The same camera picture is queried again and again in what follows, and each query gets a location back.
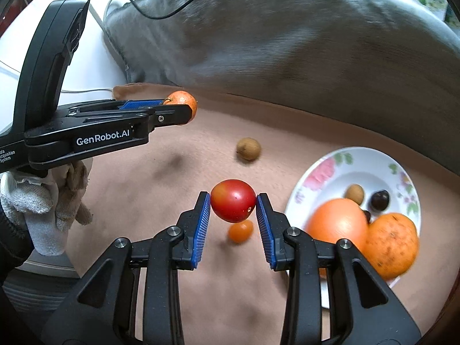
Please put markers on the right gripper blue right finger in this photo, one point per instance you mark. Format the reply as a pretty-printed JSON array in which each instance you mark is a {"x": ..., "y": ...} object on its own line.
[{"x": 290, "y": 249}]

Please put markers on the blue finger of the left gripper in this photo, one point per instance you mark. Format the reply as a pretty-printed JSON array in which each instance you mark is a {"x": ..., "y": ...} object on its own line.
[
  {"x": 168, "y": 115},
  {"x": 106, "y": 105}
]

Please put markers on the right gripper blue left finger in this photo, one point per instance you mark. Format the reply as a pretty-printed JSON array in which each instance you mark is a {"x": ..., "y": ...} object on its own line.
[{"x": 178, "y": 247}]

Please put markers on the small mandarin orange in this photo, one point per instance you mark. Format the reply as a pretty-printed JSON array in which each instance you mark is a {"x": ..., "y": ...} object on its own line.
[{"x": 179, "y": 97}]

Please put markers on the large smooth orange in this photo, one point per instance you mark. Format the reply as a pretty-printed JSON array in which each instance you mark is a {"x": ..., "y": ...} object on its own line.
[{"x": 337, "y": 219}]

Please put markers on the small orange cherry tomato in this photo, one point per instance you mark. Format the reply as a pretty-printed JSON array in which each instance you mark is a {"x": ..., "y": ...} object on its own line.
[{"x": 240, "y": 232}]

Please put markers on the red cherry tomato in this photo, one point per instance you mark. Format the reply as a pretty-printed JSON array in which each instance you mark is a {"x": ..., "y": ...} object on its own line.
[{"x": 233, "y": 200}]

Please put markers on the dark purple grape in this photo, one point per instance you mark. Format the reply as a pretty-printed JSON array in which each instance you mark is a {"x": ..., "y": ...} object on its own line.
[
  {"x": 367, "y": 215},
  {"x": 379, "y": 200}
]

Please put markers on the large speckled orange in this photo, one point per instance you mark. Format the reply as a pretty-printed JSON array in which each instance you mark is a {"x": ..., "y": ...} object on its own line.
[{"x": 392, "y": 245}]

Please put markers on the white gloved left hand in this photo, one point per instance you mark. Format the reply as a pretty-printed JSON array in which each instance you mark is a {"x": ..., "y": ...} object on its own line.
[{"x": 47, "y": 207}]

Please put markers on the white floral plate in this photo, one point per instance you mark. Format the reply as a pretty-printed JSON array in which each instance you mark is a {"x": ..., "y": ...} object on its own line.
[{"x": 367, "y": 197}]

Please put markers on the grey plush cushion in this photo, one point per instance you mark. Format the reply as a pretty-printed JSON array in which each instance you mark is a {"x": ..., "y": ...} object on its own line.
[{"x": 385, "y": 65}]

